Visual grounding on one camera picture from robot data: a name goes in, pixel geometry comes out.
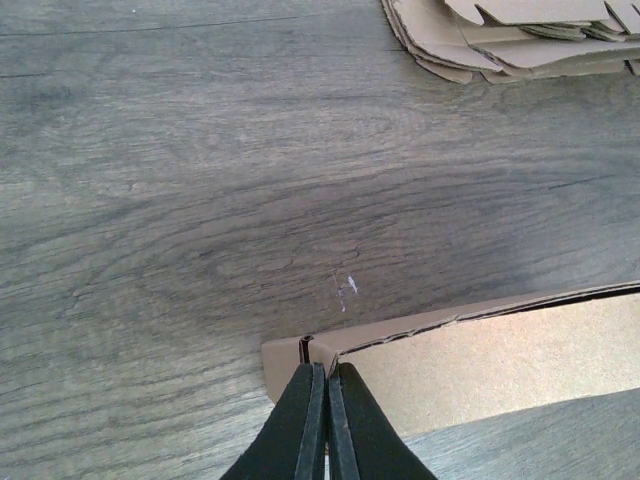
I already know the brown cardboard box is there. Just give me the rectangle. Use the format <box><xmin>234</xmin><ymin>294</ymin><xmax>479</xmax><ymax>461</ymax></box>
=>
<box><xmin>261</xmin><ymin>282</ymin><xmax>639</xmax><ymax>436</ymax></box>

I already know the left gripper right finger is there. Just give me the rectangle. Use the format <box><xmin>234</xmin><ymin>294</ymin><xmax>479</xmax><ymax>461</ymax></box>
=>
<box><xmin>328</xmin><ymin>363</ymin><xmax>435</xmax><ymax>480</ymax></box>

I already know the pile of flat cardboard blanks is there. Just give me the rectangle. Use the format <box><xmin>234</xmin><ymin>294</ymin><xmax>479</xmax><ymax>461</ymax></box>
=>
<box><xmin>382</xmin><ymin>0</ymin><xmax>639</xmax><ymax>84</ymax></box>

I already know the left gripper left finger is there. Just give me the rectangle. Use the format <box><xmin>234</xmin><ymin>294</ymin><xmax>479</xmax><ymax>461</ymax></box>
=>
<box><xmin>222</xmin><ymin>363</ymin><xmax>327</xmax><ymax>480</ymax></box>

